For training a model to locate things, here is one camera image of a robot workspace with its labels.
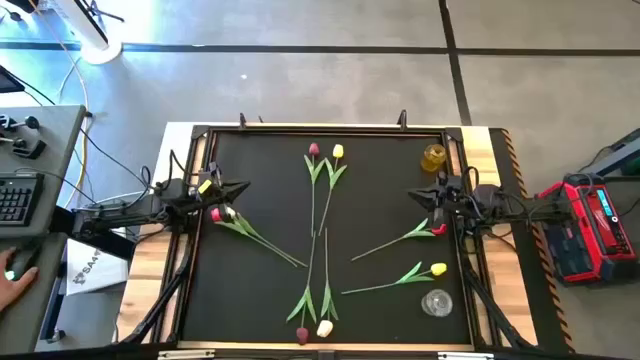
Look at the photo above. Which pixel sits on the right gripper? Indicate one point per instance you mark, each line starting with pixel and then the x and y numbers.
pixel 452 197

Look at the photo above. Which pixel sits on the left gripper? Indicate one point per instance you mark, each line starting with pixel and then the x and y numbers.
pixel 215 198

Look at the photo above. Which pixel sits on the cream artificial tulip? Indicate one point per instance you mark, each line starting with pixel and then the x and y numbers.
pixel 231 212
pixel 324 328

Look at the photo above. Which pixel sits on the red artificial tulip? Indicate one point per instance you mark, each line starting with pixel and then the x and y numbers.
pixel 215 215
pixel 440 231

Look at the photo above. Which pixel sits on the yellow artificial tulip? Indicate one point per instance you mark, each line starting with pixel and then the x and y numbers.
pixel 338 151
pixel 438 269

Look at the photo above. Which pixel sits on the dark maroon artificial tulip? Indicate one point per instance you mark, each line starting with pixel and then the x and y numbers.
pixel 302 334
pixel 314 149

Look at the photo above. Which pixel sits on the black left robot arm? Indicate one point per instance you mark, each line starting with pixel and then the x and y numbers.
pixel 125 215

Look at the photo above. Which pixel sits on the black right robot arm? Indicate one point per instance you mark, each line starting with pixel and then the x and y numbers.
pixel 530 207

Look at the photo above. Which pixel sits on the amber glass vase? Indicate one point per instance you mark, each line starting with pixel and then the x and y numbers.
pixel 433 157

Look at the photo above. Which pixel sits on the clear glass vase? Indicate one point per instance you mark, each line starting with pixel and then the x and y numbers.
pixel 437 303

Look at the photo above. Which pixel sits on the yellow tape tag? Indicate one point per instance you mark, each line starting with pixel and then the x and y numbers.
pixel 205 186

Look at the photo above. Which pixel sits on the black table clamp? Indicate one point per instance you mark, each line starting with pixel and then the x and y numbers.
pixel 402 121
pixel 243 121

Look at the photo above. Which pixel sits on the black table mat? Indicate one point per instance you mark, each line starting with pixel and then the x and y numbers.
pixel 250 310

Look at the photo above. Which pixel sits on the black metal beam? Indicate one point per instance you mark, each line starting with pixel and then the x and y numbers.
pixel 107 245

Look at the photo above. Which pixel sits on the red portable power station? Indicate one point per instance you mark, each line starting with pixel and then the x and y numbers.
pixel 575 250

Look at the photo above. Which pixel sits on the black panel with hazard stripes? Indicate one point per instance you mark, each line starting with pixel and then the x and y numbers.
pixel 540 320

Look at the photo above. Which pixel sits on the grey desk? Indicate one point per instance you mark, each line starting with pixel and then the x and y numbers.
pixel 30 325
pixel 60 150

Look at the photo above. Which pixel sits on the grey equipment case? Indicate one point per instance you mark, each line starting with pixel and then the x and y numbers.
pixel 620 155

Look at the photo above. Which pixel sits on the black desk clamp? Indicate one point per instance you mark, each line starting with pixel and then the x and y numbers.
pixel 31 149

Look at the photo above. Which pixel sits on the black knob lever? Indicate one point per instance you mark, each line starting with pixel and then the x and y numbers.
pixel 31 121

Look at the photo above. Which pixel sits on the black computer keyboard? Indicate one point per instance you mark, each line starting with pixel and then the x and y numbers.
pixel 17 200

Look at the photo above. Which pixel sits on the black computer mouse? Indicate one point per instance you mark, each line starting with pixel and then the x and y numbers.
pixel 22 260

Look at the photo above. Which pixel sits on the person's hand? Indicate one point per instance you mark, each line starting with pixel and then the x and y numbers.
pixel 12 292

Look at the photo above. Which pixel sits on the dark monitor screen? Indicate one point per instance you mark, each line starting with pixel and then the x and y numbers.
pixel 9 82

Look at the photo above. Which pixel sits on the black metal table frame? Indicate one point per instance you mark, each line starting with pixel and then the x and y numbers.
pixel 199 131

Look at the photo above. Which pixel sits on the silver metal bracket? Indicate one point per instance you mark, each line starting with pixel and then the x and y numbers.
pixel 185 355
pixel 465 356

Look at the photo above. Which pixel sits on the white pedestal stand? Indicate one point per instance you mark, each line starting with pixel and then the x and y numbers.
pixel 100 52

